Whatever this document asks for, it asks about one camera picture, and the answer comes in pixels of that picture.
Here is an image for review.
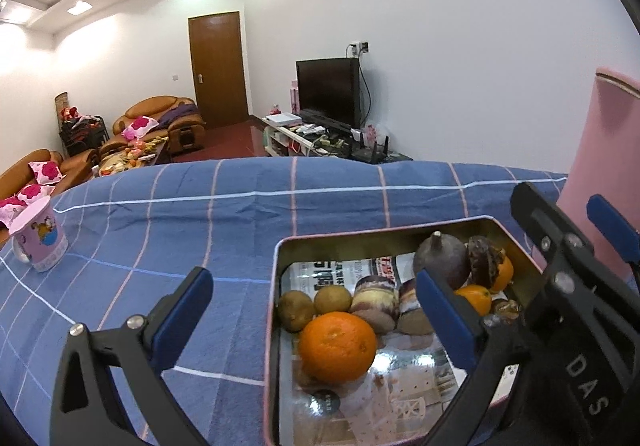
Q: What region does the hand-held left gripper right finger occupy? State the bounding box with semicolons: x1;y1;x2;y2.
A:
416;269;531;446

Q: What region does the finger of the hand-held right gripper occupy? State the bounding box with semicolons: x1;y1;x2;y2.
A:
510;182;601;277
586;194;640;277

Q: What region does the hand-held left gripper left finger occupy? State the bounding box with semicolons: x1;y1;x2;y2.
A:
50;266;215;446

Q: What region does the small orange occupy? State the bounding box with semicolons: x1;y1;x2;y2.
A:
490;253;515;294
454;284;493;318

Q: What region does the purple passion fruit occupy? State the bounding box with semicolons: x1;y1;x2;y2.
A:
413;231;471;289

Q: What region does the dark water chestnut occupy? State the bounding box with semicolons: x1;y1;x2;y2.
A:
490;298;523;322
466;235;506;282

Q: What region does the large orange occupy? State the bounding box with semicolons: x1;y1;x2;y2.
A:
298;312;378;386

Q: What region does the brown kiwi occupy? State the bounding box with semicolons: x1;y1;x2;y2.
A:
313;283;353;317
277;291;316;333

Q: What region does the pink tin box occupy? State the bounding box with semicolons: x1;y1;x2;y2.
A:
270;217;548;446

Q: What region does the printed plastic sheet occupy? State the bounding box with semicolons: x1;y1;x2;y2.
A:
280;253;521;446

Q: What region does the blue plaid cloth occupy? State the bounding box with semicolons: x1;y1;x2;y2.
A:
0;158;571;446

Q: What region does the pink printed cup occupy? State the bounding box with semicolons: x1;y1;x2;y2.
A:
7;196;68;273

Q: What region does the cluttered coffee table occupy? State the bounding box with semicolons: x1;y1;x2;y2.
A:
97;138;171;177

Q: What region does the black router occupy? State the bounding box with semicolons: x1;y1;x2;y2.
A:
350;131;391;163

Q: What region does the brown leather sofa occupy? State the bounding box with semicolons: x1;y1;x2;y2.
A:
0;149;98;247

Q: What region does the pink floral pillow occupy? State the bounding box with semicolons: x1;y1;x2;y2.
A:
0;198;31;229
16;183;56;202
122;116;158;139
29;161;65;184

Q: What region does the purple blanket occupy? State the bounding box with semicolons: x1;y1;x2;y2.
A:
157;105;198;129

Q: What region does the black rack with clothes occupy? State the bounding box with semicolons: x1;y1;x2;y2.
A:
59;113;108;157

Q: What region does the white television stand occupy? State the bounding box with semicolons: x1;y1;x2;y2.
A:
262;113;361;158

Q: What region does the brown leather armchair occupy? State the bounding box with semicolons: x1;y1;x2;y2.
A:
111;96;207;157

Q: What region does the black television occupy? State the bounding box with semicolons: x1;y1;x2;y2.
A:
295;57;362;129

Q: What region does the brown wooden door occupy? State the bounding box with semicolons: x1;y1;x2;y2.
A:
188;11;250;129

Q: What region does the black power cable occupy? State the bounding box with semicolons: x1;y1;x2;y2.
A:
357;55;373;127

